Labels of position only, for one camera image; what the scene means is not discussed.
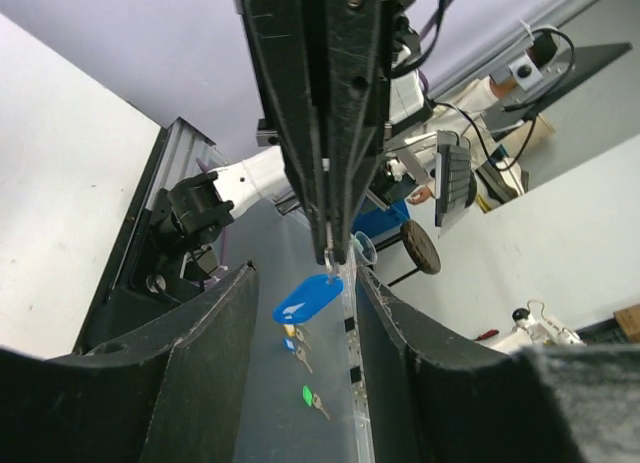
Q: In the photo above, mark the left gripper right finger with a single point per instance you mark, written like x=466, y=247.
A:
x=436, y=396

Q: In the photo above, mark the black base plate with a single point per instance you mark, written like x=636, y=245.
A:
x=156, y=262

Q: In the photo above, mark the small blue key tag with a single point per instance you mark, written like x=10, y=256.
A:
x=289, y=344

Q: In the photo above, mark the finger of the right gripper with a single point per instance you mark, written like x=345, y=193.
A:
x=358, y=43
x=287, y=43

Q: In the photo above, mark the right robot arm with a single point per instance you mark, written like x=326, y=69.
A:
x=262, y=175

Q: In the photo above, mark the blue plastic bin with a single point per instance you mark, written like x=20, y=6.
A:
x=375, y=222

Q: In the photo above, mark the key by green tag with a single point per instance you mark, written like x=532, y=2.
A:
x=318, y=404

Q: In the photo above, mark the person in jeans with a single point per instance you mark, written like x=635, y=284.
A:
x=477, y=97

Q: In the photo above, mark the key by yellow tag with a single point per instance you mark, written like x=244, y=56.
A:
x=301, y=337

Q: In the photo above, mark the small green key tag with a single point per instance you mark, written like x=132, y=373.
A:
x=307, y=396

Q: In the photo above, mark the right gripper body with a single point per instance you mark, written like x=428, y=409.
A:
x=404, y=49

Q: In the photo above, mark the key by blue tag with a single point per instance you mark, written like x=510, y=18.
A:
x=301, y=356

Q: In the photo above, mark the black caster wheel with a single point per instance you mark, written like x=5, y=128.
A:
x=420, y=247

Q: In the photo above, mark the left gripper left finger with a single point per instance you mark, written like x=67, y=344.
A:
x=169, y=391

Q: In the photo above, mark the aluminium frame post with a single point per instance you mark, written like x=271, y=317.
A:
x=359, y=397

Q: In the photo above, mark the metal keyring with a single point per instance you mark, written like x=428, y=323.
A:
x=329, y=259

